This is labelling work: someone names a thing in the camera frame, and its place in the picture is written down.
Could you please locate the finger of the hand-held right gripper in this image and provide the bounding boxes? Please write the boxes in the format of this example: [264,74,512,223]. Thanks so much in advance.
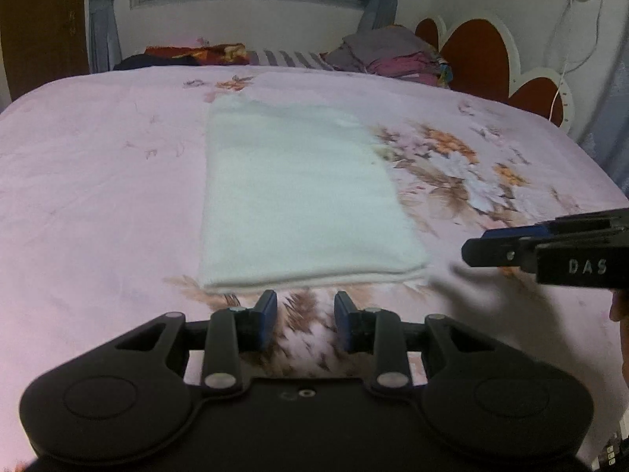
[484,208,629,241]
[462,236,540,273]

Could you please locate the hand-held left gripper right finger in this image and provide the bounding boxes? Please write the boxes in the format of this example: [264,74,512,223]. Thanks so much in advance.
[335,291,493,395]

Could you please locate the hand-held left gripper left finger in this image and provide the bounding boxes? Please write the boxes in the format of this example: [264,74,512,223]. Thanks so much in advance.
[116,289,278,395]

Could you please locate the white towel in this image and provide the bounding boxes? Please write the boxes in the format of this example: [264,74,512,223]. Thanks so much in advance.
[197,94,430,292]

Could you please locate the pile of folded clothes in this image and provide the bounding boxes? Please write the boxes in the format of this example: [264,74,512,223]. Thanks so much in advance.
[324,24,455,89]

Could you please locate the person's right hand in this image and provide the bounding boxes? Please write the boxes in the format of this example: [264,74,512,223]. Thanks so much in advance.
[609,289,629,384]

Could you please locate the white and red scalloped headboard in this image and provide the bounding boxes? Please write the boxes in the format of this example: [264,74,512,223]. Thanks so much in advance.
[415,10,576,133]

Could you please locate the pink floral blanket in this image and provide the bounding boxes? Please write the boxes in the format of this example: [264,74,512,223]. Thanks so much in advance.
[0,66,629,453]

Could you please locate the grey striped pillow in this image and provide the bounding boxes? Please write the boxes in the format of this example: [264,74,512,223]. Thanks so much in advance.
[248,49,335,70]

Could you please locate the red patterned cloth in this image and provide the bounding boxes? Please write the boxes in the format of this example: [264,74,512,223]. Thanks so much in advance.
[145,43,251,66]

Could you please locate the black cloth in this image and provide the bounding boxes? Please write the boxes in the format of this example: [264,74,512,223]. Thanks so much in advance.
[113,54,197,70]

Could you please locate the brown wooden wardrobe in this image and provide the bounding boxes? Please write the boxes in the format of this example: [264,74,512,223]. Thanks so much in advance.
[0,0,89,104]

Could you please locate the white cable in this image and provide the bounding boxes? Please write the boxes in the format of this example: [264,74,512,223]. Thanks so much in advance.
[550,0,605,116]

